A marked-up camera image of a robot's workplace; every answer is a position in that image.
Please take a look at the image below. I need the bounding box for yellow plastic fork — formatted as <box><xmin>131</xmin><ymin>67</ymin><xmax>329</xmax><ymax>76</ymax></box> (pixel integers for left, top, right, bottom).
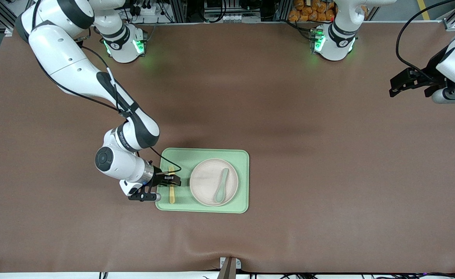
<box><xmin>168</xmin><ymin>165</ymin><xmax>176</xmax><ymax>204</ymax></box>

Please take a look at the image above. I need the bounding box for round beige plate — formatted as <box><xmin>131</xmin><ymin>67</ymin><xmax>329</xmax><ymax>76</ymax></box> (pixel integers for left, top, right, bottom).
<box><xmin>190</xmin><ymin>158</ymin><xmax>239</xmax><ymax>207</ymax></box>

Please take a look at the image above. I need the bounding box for light green rectangular tray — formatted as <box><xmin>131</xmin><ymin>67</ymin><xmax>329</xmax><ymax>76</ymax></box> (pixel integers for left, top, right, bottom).
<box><xmin>155</xmin><ymin>148</ymin><xmax>250</xmax><ymax>214</ymax></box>

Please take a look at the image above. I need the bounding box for grey-green plastic spoon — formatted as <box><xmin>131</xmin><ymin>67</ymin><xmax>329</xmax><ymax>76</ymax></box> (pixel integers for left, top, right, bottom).
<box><xmin>215</xmin><ymin>168</ymin><xmax>230</xmax><ymax>203</ymax></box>

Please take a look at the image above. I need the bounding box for metal table edge clamp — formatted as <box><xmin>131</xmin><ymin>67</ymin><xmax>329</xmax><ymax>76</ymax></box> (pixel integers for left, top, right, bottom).
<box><xmin>219</xmin><ymin>257</ymin><xmax>242</xmax><ymax>279</ymax></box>

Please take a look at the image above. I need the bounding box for brown table cover mat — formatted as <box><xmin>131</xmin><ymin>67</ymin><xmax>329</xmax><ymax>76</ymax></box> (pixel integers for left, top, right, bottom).
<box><xmin>0</xmin><ymin>21</ymin><xmax>455</xmax><ymax>274</ymax></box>

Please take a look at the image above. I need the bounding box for pile of orange packets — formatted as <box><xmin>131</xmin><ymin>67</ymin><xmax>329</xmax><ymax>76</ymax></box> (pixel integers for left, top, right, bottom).
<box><xmin>288</xmin><ymin>0</ymin><xmax>336</xmax><ymax>22</ymax></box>

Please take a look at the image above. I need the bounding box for white power strip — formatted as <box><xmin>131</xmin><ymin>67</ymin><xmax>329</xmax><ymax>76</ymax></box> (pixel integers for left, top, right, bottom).
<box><xmin>129</xmin><ymin>3</ymin><xmax>163</xmax><ymax>17</ymax></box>

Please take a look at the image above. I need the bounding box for white connector block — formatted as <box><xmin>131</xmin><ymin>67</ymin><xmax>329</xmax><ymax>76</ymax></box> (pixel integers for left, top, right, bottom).
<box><xmin>206</xmin><ymin>14</ymin><xmax>244</xmax><ymax>22</ymax></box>

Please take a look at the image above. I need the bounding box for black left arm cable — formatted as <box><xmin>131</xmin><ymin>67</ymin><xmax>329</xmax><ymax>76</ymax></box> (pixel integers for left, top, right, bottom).
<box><xmin>396</xmin><ymin>0</ymin><xmax>455</xmax><ymax>74</ymax></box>

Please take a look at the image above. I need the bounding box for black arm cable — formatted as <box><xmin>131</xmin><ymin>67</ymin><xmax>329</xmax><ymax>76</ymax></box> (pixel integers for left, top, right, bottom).
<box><xmin>396</xmin><ymin>0</ymin><xmax>455</xmax><ymax>74</ymax></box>
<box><xmin>32</xmin><ymin>0</ymin><xmax>182</xmax><ymax>173</ymax></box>

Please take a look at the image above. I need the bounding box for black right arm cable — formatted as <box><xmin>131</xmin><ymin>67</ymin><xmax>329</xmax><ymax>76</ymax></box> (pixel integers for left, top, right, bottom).
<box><xmin>32</xmin><ymin>0</ymin><xmax>182</xmax><ymax>173</ymax></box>

